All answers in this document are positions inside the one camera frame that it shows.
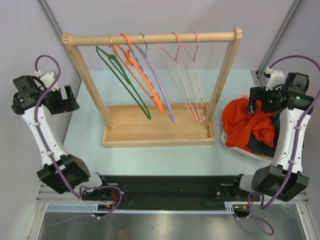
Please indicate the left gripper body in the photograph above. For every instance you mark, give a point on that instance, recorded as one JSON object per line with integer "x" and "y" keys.
{"x": 58, "y": 105}

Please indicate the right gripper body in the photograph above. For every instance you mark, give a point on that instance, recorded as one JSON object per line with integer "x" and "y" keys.
{"x": 269, "y": 99}

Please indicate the pink wire hanger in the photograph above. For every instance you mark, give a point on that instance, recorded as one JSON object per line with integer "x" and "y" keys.
{"x": 198, "y": 102}
{"x": 184, "y": 95}

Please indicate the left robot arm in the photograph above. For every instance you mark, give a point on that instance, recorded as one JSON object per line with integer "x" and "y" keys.
{"x": 36, "y": 100}

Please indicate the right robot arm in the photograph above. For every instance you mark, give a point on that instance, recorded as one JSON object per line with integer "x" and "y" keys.
{"x": 287, "y": 96}

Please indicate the green hanger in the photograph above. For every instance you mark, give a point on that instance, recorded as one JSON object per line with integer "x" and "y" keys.
{"x": 117, "y": 69}

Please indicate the orange hanger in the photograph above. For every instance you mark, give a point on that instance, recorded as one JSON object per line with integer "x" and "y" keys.
{"x": 126, "y": 57}

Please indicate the purple hanger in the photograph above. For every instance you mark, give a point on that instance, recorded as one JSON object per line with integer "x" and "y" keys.
{"x": 167, "y": 106}

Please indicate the orange garment in basket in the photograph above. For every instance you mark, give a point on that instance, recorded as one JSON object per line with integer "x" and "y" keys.
{"x": 237, "y": 122}

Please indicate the dark green garment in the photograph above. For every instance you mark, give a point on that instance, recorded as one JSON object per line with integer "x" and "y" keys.
{"x": 264, "y": 137}

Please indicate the wooden clothes rack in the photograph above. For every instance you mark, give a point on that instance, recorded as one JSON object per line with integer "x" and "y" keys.
{"x": 124, "y": 123}

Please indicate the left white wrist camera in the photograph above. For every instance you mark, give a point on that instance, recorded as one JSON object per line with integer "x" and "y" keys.
{"x": 45, "y": 80}

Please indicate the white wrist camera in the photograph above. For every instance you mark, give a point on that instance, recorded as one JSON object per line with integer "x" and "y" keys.
{"x": 45, "y": 80}
{"x": 276, "y": 79}

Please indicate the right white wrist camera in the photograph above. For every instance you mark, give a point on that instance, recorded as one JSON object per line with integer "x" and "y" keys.
{"x": 276, "y": 79}

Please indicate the white slotted cable duct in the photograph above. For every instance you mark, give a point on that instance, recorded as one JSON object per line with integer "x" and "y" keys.
{"x": 102, "y": 208}

